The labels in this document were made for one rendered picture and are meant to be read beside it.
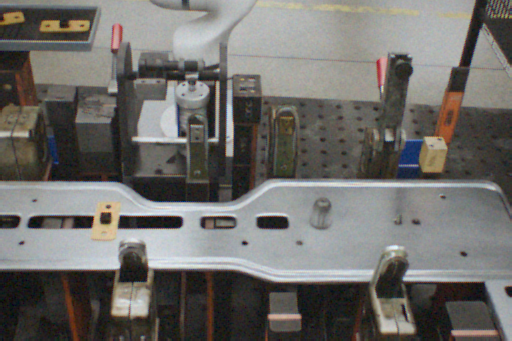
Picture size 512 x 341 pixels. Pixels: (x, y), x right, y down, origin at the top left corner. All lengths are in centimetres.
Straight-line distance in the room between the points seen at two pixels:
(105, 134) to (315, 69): 226
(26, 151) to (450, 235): 70
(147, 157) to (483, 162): 90
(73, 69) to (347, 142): 188
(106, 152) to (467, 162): 94
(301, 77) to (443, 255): 228
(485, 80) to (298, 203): 246
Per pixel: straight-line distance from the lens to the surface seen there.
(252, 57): 345
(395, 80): 118
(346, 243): 111
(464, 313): 109
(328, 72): 338
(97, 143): 124
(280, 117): 119
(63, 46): 127
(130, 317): 96
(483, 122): 197
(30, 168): 124
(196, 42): 147
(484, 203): 124
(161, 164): 129
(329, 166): 172
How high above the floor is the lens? 179
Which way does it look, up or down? 39 degrees down
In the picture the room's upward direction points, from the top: 3 degrees clockwise
